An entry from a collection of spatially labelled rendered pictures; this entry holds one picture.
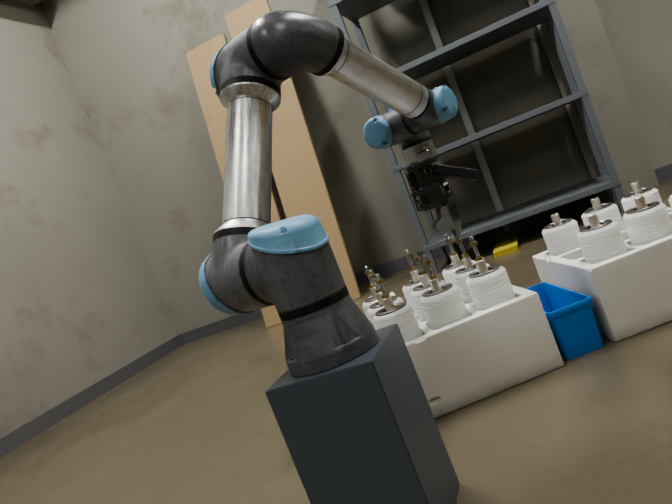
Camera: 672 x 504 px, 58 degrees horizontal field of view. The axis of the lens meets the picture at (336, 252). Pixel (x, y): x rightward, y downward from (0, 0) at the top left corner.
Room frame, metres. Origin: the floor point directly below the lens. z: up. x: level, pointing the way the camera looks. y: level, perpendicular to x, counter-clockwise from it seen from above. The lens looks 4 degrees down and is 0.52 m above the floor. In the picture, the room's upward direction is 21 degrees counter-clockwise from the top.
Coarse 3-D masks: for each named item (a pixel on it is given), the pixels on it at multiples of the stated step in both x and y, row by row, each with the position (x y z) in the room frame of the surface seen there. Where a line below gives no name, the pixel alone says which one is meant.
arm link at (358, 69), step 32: (256, 32) 1.09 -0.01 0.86; (288, 32) 1.07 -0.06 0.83; (320, 32) 1.09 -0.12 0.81; (288, 64) 1.10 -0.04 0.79; (320, 64) 1.11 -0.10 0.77; (352, 64) 1.15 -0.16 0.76; (384, 64) 1.21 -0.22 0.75; (384, 96) 1.23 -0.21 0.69; (416, 96) 1.26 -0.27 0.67; (448, 96) 1.31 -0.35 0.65; (416, 128) 1.35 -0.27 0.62
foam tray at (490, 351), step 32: (480, 320) 1.31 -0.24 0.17; (512, 320) 1.32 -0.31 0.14; (544, 320) 1.32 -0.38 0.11; (416, 352) 1.31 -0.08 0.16; (448, 352) 1.31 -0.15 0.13; (480, 352) 1.31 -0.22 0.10; (512, 352) 1.32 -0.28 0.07; (544, 352) 1.32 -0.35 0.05; (448, 384) 1.31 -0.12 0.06; (480, 384) 1.31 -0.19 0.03; (512, 384) 1.31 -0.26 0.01
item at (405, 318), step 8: (408, 304) 1.38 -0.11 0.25; (400, 312) 1.34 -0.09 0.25; (408, 312) 1.35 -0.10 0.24; (376, 320) 1.36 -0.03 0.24; (384, 320) 1.34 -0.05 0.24; (392, 320) 1.34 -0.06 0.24; (400, 320) 1.34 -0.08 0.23; (408, 320) 1.35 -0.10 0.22; (416, 320) 1.37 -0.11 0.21; (376, 328) 1.37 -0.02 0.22; (400, 328) 1.34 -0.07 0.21; (408, 328) 1.34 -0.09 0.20; (416, 328) 1.35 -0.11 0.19; (408, 336) 1.34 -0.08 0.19; (416, 336) 1.35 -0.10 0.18
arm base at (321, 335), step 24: (288, 312) 0.90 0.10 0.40; (312, 312) 0.89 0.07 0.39; (336, 312) 0.90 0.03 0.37; (360, 312) 0.93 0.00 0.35; (288, 336) 0.91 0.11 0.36; (312, 336) 0.88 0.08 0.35; (336, 336) 0.88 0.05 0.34; (360, 336) 0.89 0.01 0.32; (288, 360) 0.92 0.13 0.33; (312, 360) 0.88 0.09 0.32; (336, 360) 0.87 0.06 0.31
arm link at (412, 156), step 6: (420, 144) 1.47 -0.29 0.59; (426, 144) 1.48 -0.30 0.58; (432, 144) 1.49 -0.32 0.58; (408, 150) 1.49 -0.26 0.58; (414, 150) 1.48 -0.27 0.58; (420, 150) 1.48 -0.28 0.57; (426, 150) 1.48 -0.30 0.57; (432, 150) 1.48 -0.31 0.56; (408, 156) 1.49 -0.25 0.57; (414, 156) 1.48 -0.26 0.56; (420, 156) 1.47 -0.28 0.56; (426, 156) 1.47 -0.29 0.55; (432, 156) 1.49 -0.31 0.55; (408, 162) 1.50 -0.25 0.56; (414, 162) 1.49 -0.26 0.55
